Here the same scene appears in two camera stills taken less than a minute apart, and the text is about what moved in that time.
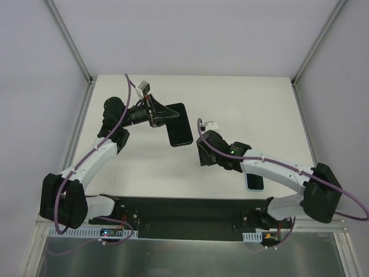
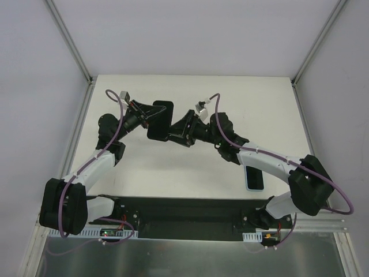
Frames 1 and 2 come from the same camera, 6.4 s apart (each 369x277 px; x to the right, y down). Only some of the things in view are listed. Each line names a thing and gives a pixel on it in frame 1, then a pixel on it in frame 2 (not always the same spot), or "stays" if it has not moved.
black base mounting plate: [184, 217] stays
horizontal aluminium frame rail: [310, 225] stays
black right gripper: [207, 151] to [188, 128]
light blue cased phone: [254, 182] stays
